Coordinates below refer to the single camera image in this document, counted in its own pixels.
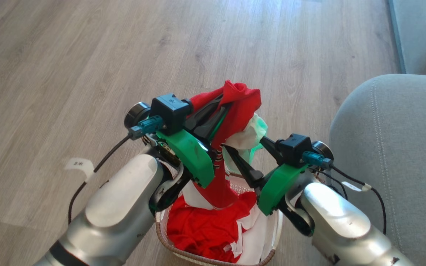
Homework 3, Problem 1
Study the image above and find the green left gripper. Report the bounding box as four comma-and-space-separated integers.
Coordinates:
156, 94, 232, 189

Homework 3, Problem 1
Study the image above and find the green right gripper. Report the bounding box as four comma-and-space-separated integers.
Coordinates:
223, 136, 310, 216

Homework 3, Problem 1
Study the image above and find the white and green garment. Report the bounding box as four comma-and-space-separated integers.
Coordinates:
222, 113, 269, 175

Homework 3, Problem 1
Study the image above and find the red garment with striped trim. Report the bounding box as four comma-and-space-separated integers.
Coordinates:
189, 79, 262, 209

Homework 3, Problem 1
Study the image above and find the white mesh laundry basket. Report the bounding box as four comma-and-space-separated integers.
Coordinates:
155, 163, 284, 266

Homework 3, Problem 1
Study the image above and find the wide grey sofa seat cushion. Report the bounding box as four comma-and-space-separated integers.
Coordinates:
388, 0, 426, 78

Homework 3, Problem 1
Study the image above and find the red t-shirt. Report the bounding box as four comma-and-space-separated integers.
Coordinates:
167, 190, 258, 263

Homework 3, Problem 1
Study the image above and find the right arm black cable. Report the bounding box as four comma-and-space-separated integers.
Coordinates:
302, 151, 387, 237

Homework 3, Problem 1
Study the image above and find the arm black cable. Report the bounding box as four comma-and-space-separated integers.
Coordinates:
302, 151, 387, 237
67, 116, 164, 226

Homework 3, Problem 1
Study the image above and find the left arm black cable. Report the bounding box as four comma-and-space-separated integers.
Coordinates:
67, 116, 164, 226

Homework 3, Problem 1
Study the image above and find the white cable label tag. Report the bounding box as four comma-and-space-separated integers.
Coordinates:
64, 158, 96, 182
342, 181, 372, 193

